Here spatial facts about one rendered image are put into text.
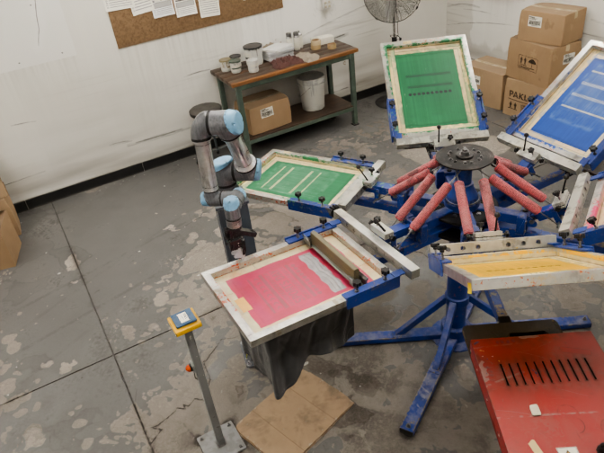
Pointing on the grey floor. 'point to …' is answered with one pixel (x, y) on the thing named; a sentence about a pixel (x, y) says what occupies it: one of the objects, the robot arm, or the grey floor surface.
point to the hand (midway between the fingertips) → (243, 257)
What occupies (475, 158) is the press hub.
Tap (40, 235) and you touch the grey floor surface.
